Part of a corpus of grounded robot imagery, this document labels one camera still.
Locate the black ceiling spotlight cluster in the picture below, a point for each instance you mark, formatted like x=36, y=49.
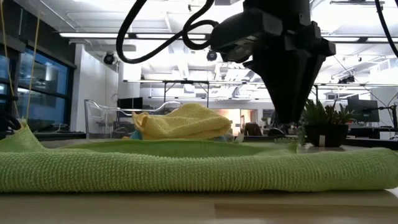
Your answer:
x=346, y=79

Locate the potted green plant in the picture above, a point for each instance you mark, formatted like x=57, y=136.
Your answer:
x=326, y=124

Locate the clear plastic bin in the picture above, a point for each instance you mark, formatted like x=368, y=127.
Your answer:
x=99, y=118

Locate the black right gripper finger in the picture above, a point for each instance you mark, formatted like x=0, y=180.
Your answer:
x=303, y=84
x=276, y=87

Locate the lime green microfiber towel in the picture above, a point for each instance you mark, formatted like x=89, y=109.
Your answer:
x=186, y=168

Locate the pair of dark monitors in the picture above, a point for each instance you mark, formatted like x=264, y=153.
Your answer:
x=130, y=102

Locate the black-framed background table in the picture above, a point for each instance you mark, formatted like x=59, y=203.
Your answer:
x=186, y=82

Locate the grey microfiber towel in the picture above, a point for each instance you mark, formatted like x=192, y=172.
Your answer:
x=237, y=138

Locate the dark computer monitor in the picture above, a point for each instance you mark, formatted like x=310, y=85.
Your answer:
x=363, y=110

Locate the dark-framed glass window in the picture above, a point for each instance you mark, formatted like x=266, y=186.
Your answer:
x=43, y=81

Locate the black aluminium table frame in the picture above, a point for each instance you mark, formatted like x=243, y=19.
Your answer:
x=62, y=136

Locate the black ceiling camera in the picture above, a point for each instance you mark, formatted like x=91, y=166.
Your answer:
x=109, y=58
x=211, y=56

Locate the long ceiling light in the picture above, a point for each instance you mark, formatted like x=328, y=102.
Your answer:
x=342, y=39
x=93, y=35

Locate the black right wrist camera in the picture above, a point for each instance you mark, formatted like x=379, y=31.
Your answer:
x=242, y=34

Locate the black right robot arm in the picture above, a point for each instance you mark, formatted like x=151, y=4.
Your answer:
x=276, y=6

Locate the yellow microfiber towel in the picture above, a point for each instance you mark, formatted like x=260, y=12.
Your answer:
x=180, y=123

